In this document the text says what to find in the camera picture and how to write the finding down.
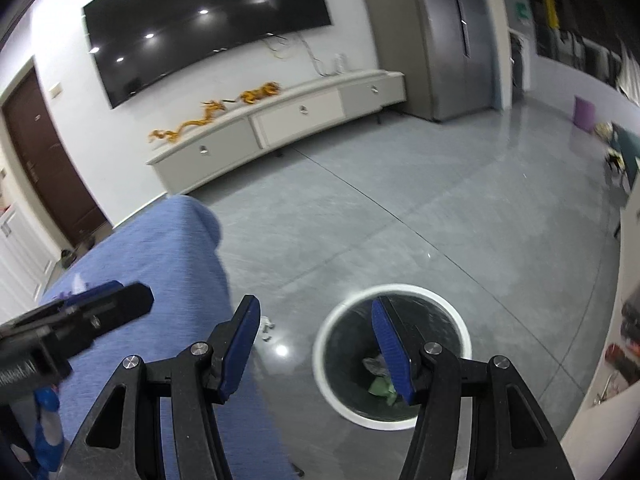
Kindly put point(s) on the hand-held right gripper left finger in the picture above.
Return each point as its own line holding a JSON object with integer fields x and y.
{"x": 242, "y": 340}

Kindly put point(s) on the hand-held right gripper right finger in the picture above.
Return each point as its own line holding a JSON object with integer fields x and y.
{"x": 392, "y": 350}

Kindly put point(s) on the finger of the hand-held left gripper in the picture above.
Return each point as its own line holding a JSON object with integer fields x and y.
{"x": 115, "y": 305}

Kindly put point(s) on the white round trash bin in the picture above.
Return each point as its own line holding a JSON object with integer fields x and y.
{"x": 350, "y": 335}

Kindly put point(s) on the person's left hand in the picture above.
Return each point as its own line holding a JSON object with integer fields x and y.
{"x": 47, "y": 425}

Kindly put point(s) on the grey crumpled wrapper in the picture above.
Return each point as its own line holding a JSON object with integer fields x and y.
{"x": 375, "y": 364}

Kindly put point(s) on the white paper scrap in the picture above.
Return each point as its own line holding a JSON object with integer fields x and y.
{"x": 265, "y": 327}

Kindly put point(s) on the green crumpled paper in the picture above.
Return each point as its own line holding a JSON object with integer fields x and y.
{"x": 382, "y": 389}

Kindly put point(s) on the blue rug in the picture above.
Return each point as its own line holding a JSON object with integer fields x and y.
{"x": 165, "y": 260}

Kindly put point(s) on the dark shoe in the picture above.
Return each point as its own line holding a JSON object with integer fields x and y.
{"x": 67, "y": 256}

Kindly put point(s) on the brown door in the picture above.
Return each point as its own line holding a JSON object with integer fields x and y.
{"x": 45, "y": 160}

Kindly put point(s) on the golden dragon figurine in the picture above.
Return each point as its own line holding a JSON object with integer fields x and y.
{"x": 212, "y": 108}

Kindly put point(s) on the red black object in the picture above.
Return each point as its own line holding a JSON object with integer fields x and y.
{"x": 622, "y": 353}

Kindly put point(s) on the white grey television cabinet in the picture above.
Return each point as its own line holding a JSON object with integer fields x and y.
{"x": 300, "y": 110}

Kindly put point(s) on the golden tiger figurine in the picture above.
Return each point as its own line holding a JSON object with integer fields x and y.
{"x": 260, "y": 94}

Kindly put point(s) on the white power strip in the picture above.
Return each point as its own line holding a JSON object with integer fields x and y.
{"x": 340, "y": 63}

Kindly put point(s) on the purple bin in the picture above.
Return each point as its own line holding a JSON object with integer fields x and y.
{"x": 583, "y": 115}

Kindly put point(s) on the teal chair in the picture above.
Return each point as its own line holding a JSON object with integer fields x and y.
{"x": 626, "y": 147}

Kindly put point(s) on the grey refrigerator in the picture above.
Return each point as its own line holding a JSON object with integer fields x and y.
{"x": 440, "y": 35}

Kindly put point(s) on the green sign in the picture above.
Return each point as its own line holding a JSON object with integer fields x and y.
{"x": 522, "y": 11}

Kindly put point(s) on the wall light switch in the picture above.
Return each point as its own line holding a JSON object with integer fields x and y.
{"x": 57, "y": 90}

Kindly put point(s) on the black wall television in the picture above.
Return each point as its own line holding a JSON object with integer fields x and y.
{"x": 200, "y": 20}

